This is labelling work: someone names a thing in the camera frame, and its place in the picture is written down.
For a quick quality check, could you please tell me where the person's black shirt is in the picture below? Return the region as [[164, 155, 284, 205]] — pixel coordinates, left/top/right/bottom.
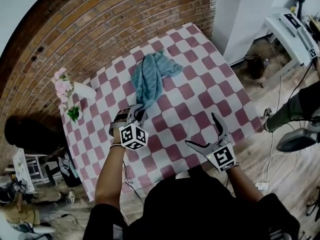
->
[[82, 165, 301, 240]]

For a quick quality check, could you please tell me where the white vase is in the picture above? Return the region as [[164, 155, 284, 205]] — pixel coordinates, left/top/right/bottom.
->
[[73, 81, 98, 100]]

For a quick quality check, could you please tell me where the white printed board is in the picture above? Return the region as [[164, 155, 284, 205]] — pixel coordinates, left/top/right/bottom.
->
[[12, 147, 36, 194]]

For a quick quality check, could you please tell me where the small potted green plant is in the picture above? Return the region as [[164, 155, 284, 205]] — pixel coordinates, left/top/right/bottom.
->
[[66, 104, 84, 124]]

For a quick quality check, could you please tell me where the pink white checkered tablecloth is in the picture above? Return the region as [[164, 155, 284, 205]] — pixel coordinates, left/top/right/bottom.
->
[[58, 21, 263, 202]]

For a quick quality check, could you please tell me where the white side table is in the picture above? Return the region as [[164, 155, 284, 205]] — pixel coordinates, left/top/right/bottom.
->
[[261, 7, 320, 90]]

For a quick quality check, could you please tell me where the black bag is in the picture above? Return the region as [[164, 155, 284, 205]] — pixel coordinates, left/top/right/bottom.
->
[[246, 55, 266, 80]]

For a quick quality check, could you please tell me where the white power strip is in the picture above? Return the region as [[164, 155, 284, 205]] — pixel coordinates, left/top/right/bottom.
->
[[254, 181, 271, 191]]

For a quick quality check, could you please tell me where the white desktop device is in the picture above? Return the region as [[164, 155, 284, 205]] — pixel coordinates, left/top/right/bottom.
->
[[278, 11, 320, 60]]

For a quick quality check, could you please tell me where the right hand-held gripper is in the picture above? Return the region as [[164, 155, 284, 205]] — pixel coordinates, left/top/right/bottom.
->
[[184, 112, 237, 173]]

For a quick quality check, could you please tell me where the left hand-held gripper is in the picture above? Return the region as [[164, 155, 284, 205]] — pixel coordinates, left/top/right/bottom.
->
[[119, 103, 150, 151]]

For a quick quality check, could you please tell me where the blue towel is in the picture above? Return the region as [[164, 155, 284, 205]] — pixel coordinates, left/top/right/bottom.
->
[[130, 50, 184, 110]]

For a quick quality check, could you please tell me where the person's left hand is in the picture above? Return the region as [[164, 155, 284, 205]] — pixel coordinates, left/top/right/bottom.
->
[[114, 108, 130, 125]]

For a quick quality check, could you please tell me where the black loop handle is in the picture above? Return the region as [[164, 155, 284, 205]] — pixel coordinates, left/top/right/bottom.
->
[[292, 0, 308, 20]]

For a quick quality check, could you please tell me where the black power adapter cable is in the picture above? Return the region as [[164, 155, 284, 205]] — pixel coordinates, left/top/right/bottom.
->
[[32, 212, 87, 232]]

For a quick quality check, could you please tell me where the grey office chair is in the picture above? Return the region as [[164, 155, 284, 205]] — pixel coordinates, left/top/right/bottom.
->
[[276, 118, 320, 153]]

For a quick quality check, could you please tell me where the black star chair base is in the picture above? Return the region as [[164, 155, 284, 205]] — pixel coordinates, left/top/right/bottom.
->
[[306, 186, 320, 222]]

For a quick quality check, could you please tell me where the pink flower bouquet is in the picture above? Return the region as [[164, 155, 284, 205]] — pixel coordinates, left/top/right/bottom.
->
[[51, 67, 76, 104]]

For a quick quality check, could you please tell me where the person's right forearm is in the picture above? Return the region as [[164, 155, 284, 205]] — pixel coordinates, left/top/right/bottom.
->
[[226, 165, 265, 205]]

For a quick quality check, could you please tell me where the white crumpled cloth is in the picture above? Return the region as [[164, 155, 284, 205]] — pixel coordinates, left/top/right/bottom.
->
[[57, 156, 72, 177]]

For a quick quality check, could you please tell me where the white metal rack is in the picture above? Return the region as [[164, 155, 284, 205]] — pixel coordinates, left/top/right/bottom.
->
[[23, 153, 55, 185]]

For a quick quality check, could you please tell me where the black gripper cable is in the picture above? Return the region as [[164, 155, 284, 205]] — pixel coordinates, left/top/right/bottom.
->
[[121, 160, 146, 205]]

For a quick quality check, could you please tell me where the person's left forearm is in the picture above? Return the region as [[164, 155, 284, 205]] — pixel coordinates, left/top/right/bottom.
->
[[94, 127, 126, 210]]

